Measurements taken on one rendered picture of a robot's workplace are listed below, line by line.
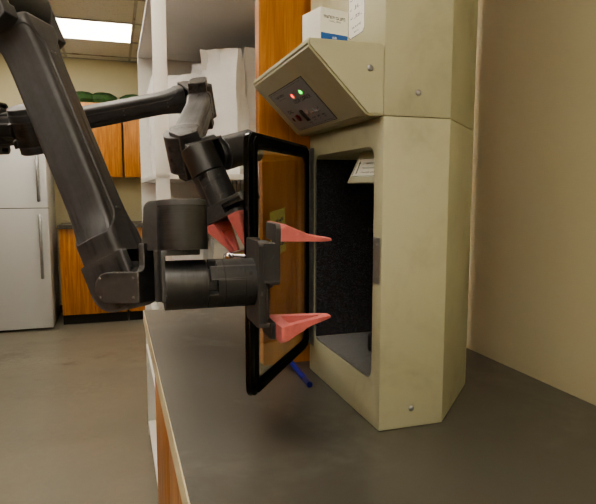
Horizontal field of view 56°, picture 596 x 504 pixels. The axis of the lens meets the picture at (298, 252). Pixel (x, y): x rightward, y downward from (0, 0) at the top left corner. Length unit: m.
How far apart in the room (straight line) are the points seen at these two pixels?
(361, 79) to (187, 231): 0.34
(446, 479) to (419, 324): 0.23
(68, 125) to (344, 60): 0.37
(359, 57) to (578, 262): 0.57
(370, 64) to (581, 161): 0.48
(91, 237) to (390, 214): 0.41
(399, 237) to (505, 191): 0.49
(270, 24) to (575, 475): 0.93
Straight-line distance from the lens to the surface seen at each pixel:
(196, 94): 1.33
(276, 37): 1.19
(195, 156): 0.93
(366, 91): 0.82
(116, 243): 0.67
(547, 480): 0.83
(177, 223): 0.63
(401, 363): 0.88
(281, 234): 0.64
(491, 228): 1.33
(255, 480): 0.77
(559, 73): 1.20
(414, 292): 0.86
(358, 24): 0.94
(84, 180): 0.70
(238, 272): 0.65
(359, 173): 0.94
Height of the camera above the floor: 1.30
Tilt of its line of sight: 6 degrees down
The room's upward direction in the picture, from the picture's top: straight up
